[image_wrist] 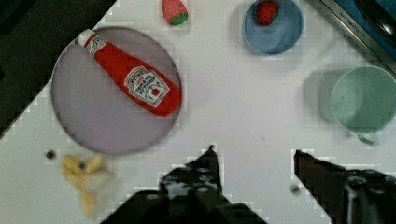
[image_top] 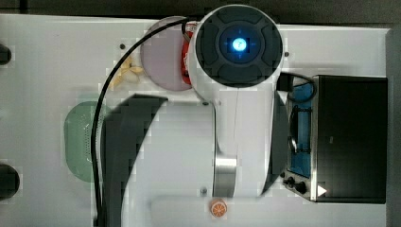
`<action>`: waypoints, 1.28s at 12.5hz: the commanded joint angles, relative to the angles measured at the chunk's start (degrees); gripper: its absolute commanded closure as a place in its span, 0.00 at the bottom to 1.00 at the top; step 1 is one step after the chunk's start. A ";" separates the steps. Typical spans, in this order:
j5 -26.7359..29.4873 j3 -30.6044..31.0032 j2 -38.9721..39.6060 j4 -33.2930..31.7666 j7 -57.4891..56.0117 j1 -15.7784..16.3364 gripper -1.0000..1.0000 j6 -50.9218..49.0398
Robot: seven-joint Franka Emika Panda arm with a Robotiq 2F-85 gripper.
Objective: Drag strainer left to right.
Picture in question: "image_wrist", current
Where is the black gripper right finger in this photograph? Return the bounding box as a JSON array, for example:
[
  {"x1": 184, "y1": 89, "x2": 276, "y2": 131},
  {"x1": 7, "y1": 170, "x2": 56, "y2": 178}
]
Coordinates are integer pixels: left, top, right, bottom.
[{"x1": 293, "y1": 150, "x2": 396, "y2": 224}]

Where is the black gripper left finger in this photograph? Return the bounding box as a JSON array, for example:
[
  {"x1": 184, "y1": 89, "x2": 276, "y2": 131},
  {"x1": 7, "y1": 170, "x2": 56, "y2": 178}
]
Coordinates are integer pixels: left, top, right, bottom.
[{"x1": 101, "y1": 147, "x2": 267, "y2": 224}]

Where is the green mug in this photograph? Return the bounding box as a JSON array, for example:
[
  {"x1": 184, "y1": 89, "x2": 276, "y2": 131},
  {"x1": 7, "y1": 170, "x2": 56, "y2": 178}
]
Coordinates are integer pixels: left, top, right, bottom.
[{"x1": 318, "y1": 65, "x2": 395, "y2": 147}]

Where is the yellow peeled banana toy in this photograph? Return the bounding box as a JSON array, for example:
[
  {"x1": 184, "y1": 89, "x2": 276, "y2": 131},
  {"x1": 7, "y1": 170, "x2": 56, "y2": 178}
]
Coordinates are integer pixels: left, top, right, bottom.
[{"x1": 61, "y1": 155, "x2": 114, "y2": 218}]

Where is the red ketchup bottle toy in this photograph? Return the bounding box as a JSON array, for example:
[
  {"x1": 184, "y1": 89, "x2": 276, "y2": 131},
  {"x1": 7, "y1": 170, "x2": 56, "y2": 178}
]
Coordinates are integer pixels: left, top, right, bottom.
[{"x1": 78, "y1": 29, "x2": 181, "y2": 117}]

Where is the grey round plate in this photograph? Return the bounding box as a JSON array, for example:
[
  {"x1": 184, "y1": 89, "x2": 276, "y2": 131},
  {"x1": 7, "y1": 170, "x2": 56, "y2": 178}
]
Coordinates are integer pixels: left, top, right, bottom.
[{"x1": 51, "y1": 28, "x2": 182, "y2": 155}]

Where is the black toaster oven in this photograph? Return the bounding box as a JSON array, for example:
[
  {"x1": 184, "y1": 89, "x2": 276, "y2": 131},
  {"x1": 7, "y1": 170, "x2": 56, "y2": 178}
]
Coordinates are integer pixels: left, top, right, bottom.
[{"x1": 312, "y1": 0, "x2": 396, "y2": 73}]

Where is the blue bowl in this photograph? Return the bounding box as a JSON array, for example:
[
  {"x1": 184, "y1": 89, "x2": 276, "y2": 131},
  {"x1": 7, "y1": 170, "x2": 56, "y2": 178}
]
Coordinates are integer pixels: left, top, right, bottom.
[{"x1": 242, "y1": 0, "x2": 304, "y2": 55}]

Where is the pink strawberry toy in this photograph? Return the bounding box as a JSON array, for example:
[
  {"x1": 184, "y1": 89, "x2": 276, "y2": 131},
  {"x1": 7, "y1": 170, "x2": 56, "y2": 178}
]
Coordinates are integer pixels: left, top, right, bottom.
[{"x1": 161, "y1": 0, "x2": 189, "y2": 26}]

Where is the red strawberry toy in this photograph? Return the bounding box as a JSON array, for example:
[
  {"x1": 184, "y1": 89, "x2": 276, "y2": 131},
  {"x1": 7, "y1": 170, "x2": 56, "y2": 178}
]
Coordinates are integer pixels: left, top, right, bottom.
[{"x1": 256, "y1": 0, "x2": 278, "y2": 26}]

